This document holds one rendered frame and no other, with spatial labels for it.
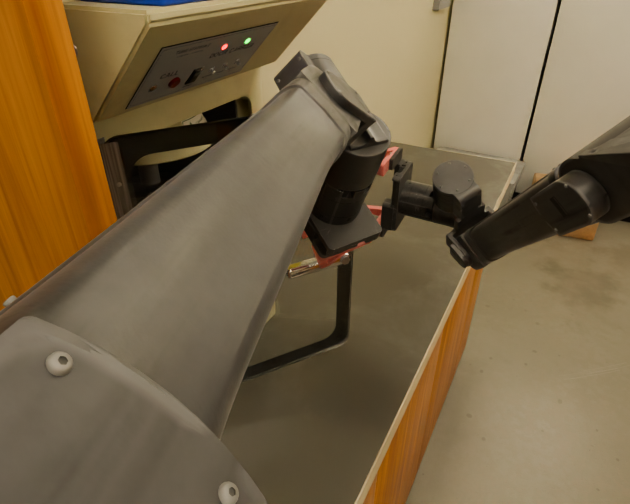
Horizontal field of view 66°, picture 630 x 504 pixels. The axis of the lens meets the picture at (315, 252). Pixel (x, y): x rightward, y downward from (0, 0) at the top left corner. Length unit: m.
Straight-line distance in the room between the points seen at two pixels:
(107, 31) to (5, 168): 0.15
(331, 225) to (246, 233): 0.33
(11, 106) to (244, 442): 0.53
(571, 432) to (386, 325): 1.34
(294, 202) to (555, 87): 3.31
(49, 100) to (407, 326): 0.73
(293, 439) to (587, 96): 3.04
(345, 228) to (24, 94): 0.29
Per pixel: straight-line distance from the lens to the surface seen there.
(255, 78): 0.75
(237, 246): 0.16
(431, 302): 1.01
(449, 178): 0.71
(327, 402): 0.80
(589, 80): 3.48
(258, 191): 0.19
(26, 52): 0.41
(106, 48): 0.47
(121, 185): 0.55
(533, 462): 2.03
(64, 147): 0.41
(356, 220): 0.50
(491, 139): 3.61
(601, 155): 0.37
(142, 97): 0.53
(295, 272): 0.61
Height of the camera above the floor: 1.55
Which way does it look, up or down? 32 degrees down
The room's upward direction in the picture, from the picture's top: straight up
